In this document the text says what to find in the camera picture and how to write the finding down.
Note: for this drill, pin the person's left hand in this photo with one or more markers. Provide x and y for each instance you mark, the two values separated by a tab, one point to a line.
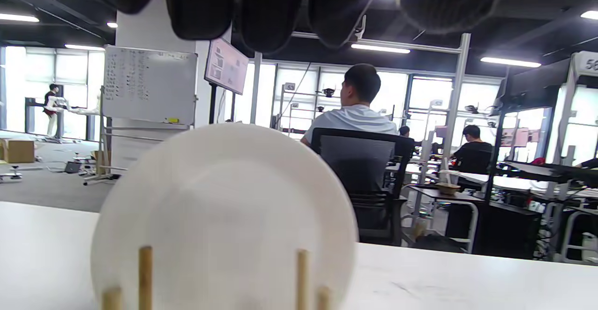
201	6

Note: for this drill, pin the round white plate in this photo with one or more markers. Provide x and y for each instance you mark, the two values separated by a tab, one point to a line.
224	198

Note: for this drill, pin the wooden dish rack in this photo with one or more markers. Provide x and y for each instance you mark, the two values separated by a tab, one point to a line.
145	277

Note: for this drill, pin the monitor screen on stand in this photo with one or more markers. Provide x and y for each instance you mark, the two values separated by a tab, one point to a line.
226	67

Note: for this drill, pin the whiteboard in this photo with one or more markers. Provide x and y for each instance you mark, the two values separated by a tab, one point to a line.
149	86

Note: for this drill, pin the white pole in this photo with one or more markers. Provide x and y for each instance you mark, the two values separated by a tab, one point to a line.
255	90

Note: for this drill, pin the ceiling light strip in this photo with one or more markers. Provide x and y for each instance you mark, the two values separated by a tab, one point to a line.
380	48
509	62
18	17
589	15
84	47

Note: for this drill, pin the black office chair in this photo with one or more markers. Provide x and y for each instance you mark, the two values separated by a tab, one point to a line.
359	160

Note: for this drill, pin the cardboard box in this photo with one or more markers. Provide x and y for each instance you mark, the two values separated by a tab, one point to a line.
18	151

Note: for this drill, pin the beige bowl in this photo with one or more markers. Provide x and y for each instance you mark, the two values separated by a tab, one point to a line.
448	187

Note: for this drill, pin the large black monitor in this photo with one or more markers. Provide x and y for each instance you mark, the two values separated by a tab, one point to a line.
532	86

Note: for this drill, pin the brown side table white frame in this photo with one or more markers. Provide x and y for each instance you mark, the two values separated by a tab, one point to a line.
448	194

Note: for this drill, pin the white gantry frame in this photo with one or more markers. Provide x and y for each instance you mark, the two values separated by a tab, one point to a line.
567	114

